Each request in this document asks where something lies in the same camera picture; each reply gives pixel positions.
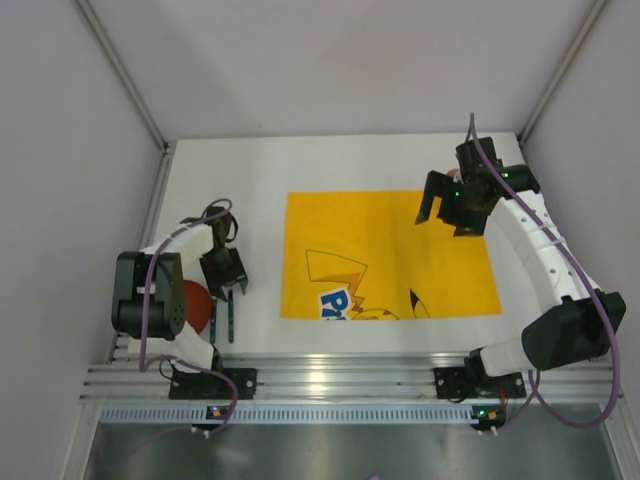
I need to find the red round plate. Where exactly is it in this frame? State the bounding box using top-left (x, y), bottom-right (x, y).
top-left (185, 280), bottom-right (213, 334)

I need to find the yellow pikachu placemat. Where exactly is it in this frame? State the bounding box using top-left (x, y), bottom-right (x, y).
top-left (281, 191), bottom-right (502, 321)

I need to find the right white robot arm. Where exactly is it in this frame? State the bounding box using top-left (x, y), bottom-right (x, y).
top-left (416, 137), bottom-right (626, 379)

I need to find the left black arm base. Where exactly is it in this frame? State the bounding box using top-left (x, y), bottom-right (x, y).
top-left (168, 368), bottom-right (258, 400)

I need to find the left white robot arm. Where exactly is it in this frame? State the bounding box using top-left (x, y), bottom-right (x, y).
top-left (111, 207), bottom-right (249, 373)

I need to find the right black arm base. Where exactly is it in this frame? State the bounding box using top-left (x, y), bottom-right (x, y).
top-left (433, 350), bottom-right (527, 403)

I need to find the slotted cable duct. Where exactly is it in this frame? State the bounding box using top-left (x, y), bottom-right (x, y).
top-left (100, 404), bottom-right (504, 425)

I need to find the aluminium rail frame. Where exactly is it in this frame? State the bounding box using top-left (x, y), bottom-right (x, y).
top-left (80, 353), bottom-right (613, 403)

